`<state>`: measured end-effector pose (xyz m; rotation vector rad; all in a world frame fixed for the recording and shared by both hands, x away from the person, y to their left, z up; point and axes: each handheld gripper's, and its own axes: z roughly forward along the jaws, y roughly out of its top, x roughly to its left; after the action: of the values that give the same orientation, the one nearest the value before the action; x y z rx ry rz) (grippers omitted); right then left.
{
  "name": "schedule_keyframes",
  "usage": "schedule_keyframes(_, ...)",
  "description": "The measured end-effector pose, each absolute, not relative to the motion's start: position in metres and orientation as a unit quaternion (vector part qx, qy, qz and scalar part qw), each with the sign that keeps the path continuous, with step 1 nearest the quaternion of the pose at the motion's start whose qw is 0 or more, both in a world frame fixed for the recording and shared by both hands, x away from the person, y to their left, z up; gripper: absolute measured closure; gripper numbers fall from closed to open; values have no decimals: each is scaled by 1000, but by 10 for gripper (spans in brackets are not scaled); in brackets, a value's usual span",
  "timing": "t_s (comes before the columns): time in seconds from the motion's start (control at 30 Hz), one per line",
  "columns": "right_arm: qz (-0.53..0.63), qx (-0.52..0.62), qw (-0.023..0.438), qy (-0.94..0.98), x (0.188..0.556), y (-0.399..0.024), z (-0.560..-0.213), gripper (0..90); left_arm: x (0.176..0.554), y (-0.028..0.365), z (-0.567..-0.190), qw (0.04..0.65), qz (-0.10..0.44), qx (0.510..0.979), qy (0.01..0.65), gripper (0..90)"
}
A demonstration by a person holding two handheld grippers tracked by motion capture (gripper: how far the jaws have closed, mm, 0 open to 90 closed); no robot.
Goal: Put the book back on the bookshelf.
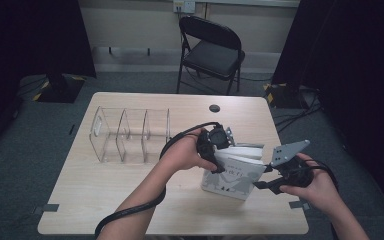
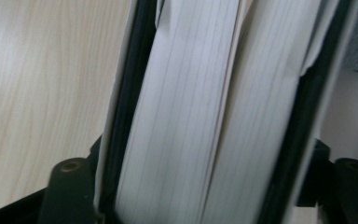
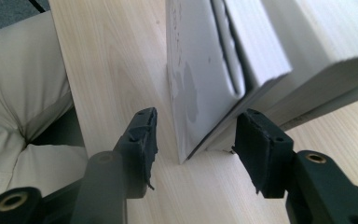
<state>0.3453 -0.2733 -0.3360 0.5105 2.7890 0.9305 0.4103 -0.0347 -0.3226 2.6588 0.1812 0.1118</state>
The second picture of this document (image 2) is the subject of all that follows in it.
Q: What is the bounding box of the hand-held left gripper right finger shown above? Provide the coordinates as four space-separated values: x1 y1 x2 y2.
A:
296 138 337 207

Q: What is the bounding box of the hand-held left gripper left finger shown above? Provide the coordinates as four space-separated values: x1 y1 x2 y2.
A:
88 134 104 176

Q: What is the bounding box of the white book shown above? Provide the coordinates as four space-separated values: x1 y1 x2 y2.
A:
93 0 358 224

